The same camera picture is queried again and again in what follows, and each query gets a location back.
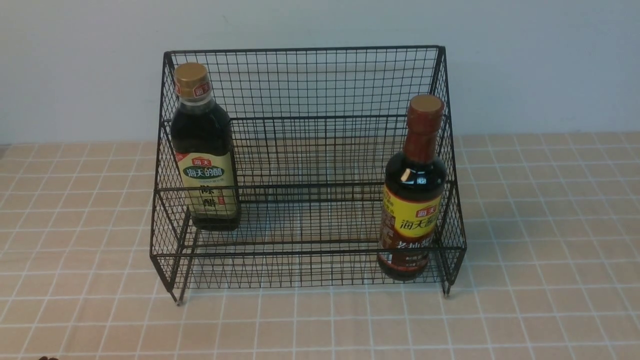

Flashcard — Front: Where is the dark soy sauce bottle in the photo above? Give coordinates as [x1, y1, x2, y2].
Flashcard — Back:
[376, 95, 448, 281]

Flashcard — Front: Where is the vinegar bottle gold cap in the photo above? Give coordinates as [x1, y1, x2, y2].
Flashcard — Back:
[170, 63, 241, 231]

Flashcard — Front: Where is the black wire mesh rack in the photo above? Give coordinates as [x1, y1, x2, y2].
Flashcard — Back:
[150, 45, 467, 306]

